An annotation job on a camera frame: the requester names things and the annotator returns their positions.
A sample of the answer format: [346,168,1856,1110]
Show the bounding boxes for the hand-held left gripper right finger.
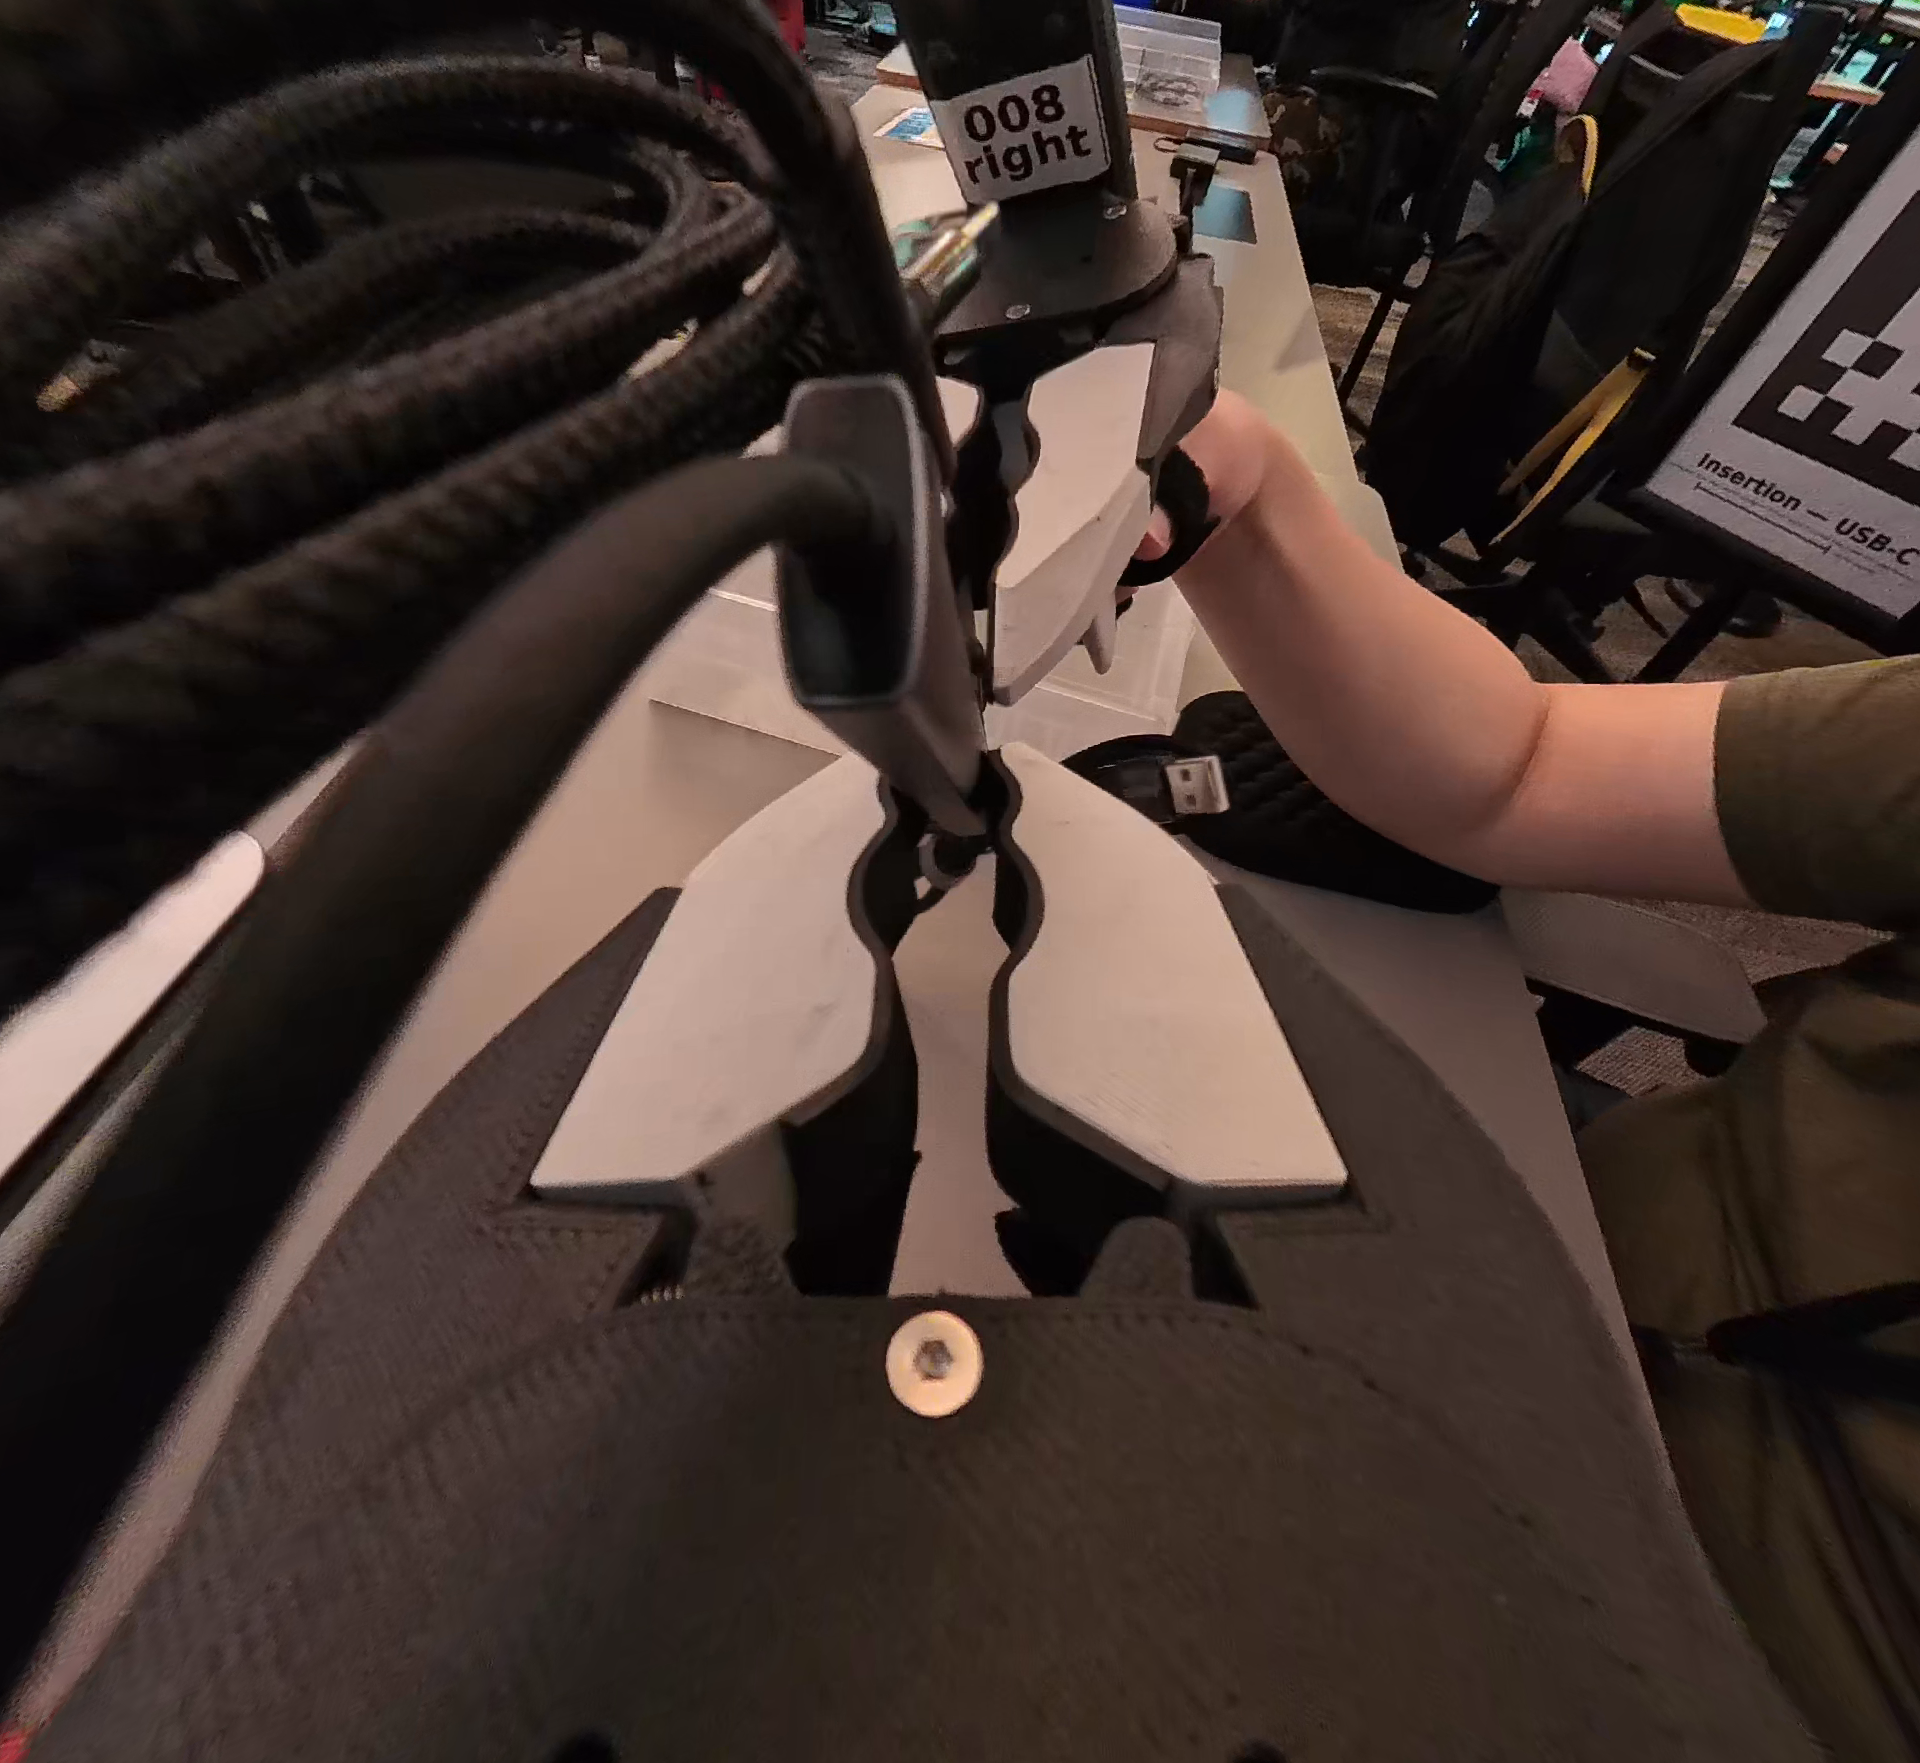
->
[982,744,1352,1212]

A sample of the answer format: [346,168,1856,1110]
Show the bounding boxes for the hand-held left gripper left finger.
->
[531,752,919,1212]

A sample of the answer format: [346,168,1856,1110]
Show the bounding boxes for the grey usb-c hub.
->
[781,374,996,838]

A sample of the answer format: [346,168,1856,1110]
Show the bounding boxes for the black braided cable bundle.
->
[0,0,1005,1015]

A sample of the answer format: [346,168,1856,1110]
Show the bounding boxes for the person's right forearm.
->
[1179,475,1920,928]

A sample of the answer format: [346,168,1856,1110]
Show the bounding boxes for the person's right hand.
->
[1134,392,1335,589]

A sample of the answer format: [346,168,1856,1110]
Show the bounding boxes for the clear compartment box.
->
[1120,5,1227,134]

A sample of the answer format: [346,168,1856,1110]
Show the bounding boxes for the black ribbed pad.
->
[1065,691,1503,920]

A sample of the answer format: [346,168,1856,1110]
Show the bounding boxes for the grey chair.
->
[1503,884,1772,1043]

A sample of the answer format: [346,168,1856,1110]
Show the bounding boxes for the person's olive clothing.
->
[1575,938,1920,1763]

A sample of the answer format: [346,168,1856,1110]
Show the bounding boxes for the marker pattern sign board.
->
[1635,138,1920,640]

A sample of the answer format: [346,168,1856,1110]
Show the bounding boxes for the black backpack yellow straps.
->
[1366,9,1855,566]

